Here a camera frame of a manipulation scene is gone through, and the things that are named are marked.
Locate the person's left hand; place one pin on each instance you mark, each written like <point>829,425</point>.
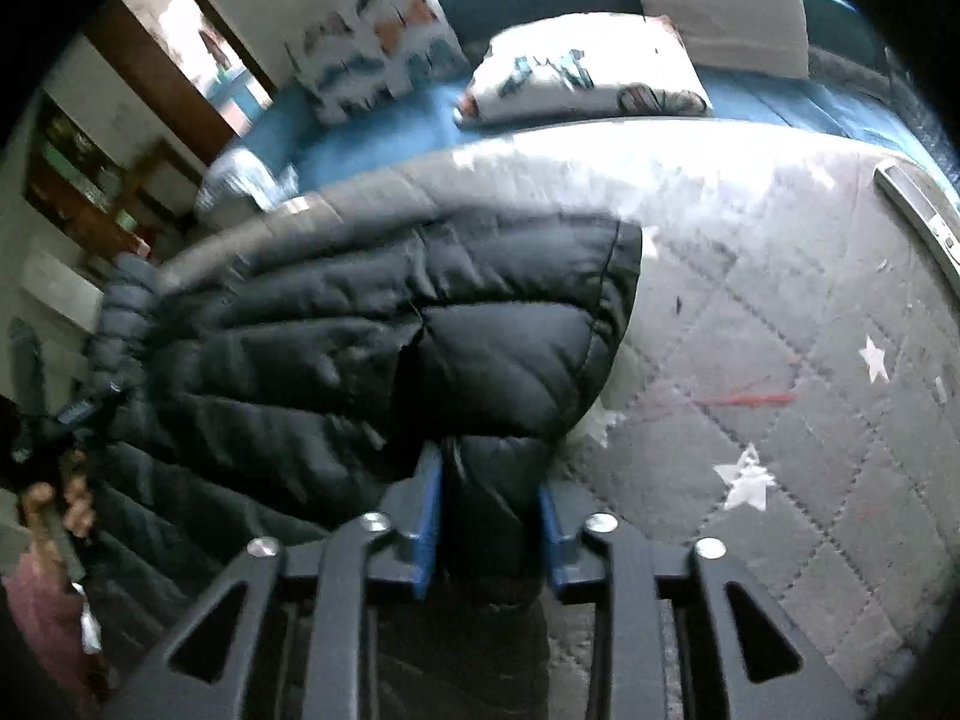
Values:
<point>75,502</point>

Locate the dark wooden bookshelf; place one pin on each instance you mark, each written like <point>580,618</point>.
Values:
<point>67,180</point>

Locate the brown door frame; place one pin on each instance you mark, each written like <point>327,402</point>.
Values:
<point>150,67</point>

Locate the blue storage shelf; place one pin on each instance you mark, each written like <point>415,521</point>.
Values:
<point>236,90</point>

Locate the flat butterfly print pillow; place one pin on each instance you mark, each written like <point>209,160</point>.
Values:
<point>600,60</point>

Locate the white flat device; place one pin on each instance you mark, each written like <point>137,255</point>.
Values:
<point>919,202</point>

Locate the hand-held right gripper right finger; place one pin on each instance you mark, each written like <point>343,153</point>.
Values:
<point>553,540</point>

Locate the wooden chair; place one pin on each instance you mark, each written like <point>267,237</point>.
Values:
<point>169,180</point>

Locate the plain white cushion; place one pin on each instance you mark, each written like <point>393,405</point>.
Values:
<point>720,0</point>

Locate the person's left forearm pink sleeve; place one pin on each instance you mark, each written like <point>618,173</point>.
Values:
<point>41,622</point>

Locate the black puffer jacket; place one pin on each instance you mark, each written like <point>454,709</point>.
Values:
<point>337,360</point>

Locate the grey star quilt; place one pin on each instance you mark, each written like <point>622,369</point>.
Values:
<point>787,330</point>

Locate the square butterfly print pillow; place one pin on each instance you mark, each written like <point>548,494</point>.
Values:
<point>375,37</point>

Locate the blue bed sheet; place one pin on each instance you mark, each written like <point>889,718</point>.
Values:
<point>420,120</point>

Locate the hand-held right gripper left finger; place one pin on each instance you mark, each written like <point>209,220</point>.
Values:
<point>426,525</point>

